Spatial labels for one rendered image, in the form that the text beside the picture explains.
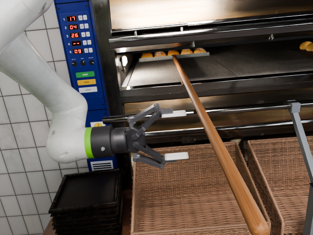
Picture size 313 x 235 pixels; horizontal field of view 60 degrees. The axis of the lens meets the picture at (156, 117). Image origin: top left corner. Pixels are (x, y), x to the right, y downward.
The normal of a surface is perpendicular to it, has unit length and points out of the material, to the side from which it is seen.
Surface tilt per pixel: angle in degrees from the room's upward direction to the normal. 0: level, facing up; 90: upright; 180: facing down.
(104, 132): 33
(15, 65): 124
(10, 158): 90
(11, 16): 98
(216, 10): 70
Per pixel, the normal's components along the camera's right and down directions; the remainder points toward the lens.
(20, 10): 0.95, 0.21
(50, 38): 0.00, 0.37
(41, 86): 0.53, 0.68
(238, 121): -0.04, 0.02
